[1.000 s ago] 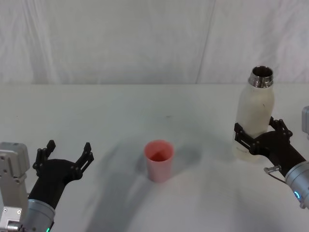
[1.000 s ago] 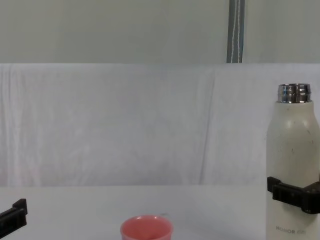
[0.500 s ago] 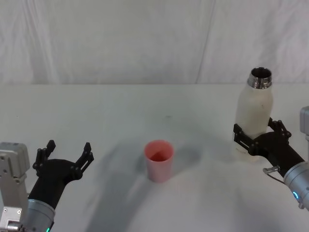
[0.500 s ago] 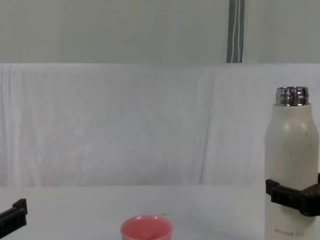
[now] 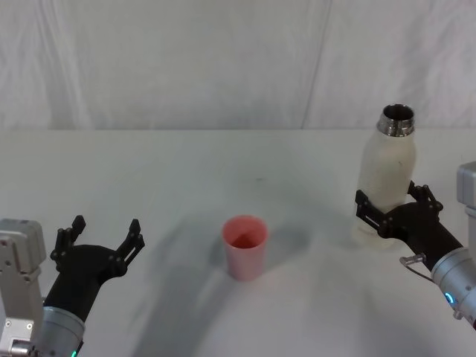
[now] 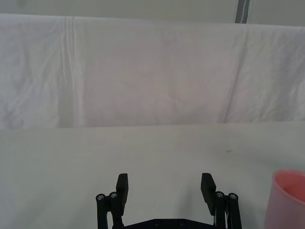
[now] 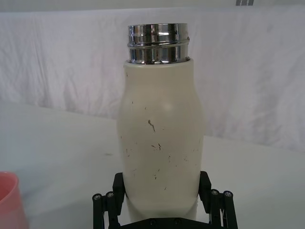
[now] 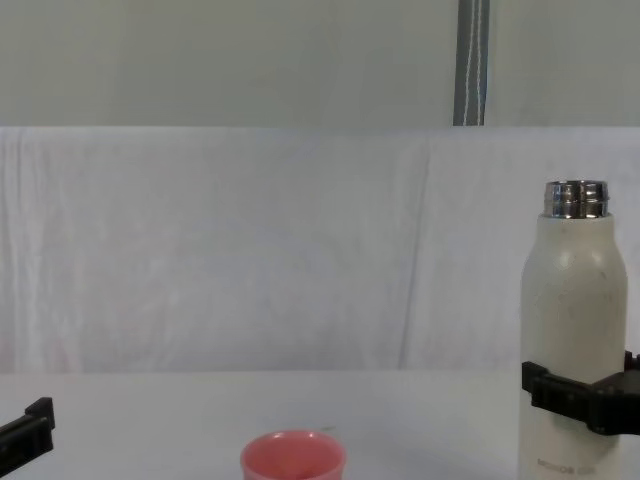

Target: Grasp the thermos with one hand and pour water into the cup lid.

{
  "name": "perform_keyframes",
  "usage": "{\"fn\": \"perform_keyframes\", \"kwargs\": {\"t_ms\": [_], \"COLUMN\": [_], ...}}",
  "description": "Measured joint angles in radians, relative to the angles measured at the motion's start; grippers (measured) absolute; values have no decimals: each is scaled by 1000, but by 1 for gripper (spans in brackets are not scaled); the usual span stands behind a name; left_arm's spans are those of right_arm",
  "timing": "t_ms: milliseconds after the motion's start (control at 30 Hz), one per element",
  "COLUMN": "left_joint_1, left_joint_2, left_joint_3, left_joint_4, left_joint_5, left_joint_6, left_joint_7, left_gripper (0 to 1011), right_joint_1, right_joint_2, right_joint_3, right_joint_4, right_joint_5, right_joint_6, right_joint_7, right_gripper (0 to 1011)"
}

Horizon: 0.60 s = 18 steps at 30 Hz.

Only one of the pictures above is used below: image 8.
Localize cream vacuum bottle steel neck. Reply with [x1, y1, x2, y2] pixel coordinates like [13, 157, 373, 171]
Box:
[516, 179, 631, 480]

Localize white table cloth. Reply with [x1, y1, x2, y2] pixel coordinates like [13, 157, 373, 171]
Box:
[0, 370, 640, 480]

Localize pink plastic cup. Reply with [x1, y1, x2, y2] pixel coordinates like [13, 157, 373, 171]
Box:
[239, 430, 348, 480]

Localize white wrinkled curtain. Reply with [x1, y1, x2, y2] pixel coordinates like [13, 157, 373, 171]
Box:
[0, 125, 640, 375]

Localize grey striped post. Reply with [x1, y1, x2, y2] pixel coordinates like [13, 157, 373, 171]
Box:
[452, 0, 492, 128]

